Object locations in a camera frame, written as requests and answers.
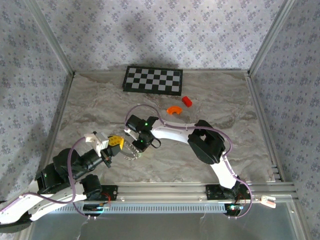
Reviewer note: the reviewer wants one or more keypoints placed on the orange arch piece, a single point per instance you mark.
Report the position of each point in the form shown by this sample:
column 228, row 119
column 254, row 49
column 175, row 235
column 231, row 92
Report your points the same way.
column 172, row 110

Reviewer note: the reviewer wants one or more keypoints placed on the aluminium corner post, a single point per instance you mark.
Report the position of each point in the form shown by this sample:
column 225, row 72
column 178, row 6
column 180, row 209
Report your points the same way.
column 51, row 37
column 270, row 37

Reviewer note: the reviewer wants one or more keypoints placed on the red block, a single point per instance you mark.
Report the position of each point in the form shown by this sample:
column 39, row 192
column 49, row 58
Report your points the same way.
column 187, row 101

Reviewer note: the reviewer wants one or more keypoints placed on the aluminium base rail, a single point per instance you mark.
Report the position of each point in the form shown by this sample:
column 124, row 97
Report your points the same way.
column 162, row 191

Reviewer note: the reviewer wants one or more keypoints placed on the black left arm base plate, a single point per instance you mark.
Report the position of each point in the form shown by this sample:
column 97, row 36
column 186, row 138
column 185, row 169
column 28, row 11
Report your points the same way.
column 110, row 192

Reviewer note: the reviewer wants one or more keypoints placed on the aluminium table side rail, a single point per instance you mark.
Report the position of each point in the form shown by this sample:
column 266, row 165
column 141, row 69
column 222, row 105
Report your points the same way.
column 66, row 95
column 260, row 112

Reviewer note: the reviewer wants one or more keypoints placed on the grey metal sheet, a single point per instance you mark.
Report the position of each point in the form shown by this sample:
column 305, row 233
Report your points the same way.
column 162, row 226

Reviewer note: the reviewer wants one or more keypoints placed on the white tag clip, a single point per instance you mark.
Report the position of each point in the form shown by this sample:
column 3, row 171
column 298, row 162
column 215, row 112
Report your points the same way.
column 267, row 201

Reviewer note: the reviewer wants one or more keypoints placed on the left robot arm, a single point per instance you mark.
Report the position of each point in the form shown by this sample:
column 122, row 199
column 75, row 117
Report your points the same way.
column 25, row 210

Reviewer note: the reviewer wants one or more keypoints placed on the black white checkerboard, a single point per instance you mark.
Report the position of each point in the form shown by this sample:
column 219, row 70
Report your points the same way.
column 152, row 80

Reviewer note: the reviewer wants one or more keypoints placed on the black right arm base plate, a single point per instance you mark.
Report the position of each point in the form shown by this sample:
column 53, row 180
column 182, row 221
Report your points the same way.
column 212, row 192

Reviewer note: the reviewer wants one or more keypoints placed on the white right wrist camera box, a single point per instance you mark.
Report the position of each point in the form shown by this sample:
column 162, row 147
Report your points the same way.
column 127, row 130

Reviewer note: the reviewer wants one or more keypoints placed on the small circuit board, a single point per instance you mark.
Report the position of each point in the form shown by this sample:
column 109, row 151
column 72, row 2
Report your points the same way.
column 96, row 208
column 233, row 208

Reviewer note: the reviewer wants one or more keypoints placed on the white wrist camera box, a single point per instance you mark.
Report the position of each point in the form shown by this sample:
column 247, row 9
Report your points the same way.
column 127, row 130
column 100, row 142

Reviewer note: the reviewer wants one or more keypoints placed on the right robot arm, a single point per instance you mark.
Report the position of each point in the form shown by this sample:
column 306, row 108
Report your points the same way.
column 175, row 132

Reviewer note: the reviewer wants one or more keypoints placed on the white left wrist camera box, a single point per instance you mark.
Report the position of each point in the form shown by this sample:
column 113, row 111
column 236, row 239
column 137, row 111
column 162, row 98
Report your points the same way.
column 100, row 142

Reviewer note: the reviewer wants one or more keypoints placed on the clear keyring with metal rings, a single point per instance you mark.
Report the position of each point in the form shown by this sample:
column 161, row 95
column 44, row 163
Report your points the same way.
column 130, row 152

